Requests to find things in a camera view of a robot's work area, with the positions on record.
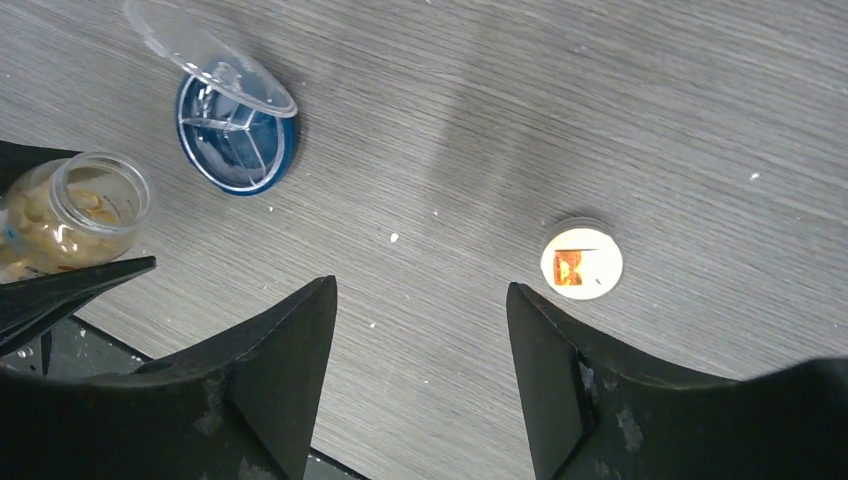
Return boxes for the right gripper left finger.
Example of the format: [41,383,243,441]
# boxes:
[0,275,339,480]

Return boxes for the blue round pill box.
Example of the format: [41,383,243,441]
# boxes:
[124,1,299,196]

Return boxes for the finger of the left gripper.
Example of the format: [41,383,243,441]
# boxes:
[1,256,156,356]
[0,140,79,196]

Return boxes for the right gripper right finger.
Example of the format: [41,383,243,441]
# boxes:
[506,282,847,479]

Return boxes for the clear pill bottle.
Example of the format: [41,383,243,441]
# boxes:
[1,152,154,283]

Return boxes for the white bottle cap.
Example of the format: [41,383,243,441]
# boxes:
[539,217,624,301]

